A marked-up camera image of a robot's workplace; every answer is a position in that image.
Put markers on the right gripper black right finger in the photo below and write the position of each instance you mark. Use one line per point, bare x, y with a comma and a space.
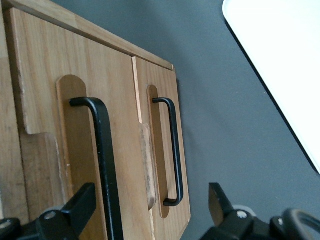
225, 220

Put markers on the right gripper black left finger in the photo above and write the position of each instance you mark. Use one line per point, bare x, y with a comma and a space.
65, 220

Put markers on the wooden drawer with notched edge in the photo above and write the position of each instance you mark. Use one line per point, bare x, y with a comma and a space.
120, 87

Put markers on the wooden drawer cabinet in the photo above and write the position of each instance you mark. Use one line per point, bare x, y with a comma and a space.
7, 125

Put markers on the beige plastic tray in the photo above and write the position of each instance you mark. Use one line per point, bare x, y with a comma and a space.
287, 50

